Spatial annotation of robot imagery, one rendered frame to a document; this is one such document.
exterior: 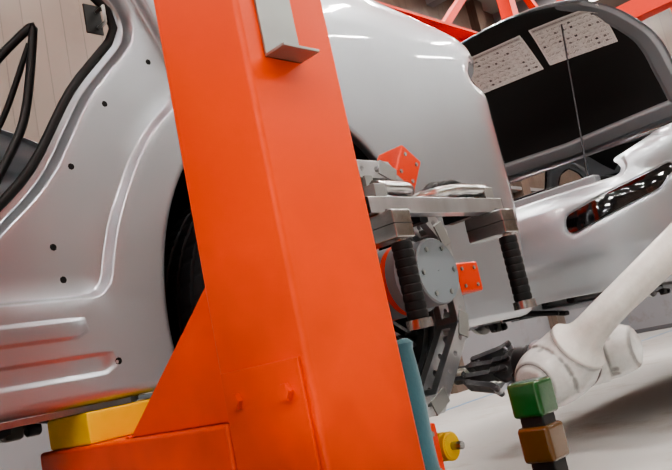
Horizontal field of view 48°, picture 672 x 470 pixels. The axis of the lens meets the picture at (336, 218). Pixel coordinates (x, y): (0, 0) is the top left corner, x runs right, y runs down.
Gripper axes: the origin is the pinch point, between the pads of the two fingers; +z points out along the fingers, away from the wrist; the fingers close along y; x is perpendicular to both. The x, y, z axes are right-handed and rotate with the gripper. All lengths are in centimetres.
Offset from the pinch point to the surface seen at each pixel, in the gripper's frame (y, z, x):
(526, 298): 5.1, -24.8, 12.8
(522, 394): -43, -53, 44
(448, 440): -15.6, -2.3, -0.9
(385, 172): 23.4, -3.2, 40.6
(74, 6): 420, 491, 116
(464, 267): 22.7, -3.0, 10.0
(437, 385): -7.7, -2.7, 6.9
